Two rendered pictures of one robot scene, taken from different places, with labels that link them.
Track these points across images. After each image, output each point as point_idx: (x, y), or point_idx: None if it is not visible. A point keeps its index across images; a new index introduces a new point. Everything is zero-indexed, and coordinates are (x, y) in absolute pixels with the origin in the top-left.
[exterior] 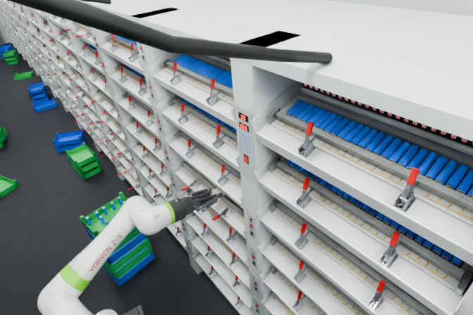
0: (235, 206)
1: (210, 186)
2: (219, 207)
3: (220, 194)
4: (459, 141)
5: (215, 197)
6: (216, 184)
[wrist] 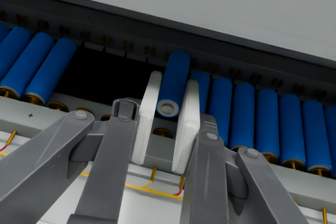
0: (289, 172)
1: (26, 112)
2: (160, 222)
3: (214, 124)
4: None
5: (246, 156)
6: None
